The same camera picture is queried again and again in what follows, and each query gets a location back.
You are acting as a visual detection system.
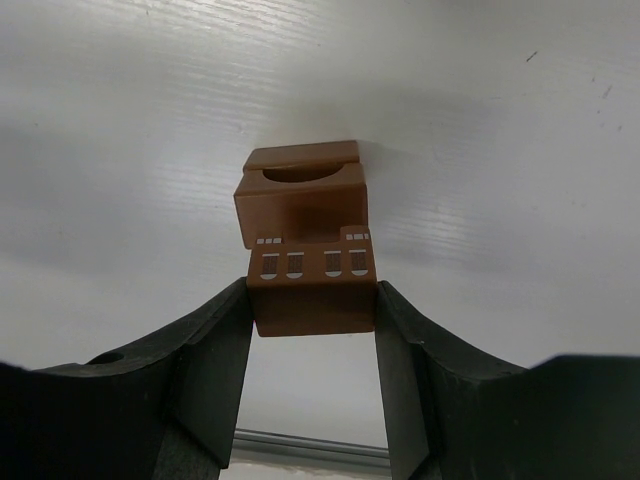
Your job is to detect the U-shaped brown wood block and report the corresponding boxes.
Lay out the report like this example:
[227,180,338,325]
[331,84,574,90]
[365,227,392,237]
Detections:
[234,163,368,249]

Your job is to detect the notched brown wood block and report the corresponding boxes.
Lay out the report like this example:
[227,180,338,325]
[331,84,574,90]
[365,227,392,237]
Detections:
[246,225,378,337]

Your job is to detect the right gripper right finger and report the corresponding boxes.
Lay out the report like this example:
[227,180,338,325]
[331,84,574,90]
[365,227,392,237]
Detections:
[375,281,639,479]

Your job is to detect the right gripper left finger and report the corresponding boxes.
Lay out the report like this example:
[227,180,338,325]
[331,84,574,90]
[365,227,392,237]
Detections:
[1,280,253,479]

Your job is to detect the front aluminium rail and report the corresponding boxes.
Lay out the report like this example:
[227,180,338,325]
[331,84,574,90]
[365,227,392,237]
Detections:
[233,429,389,464]

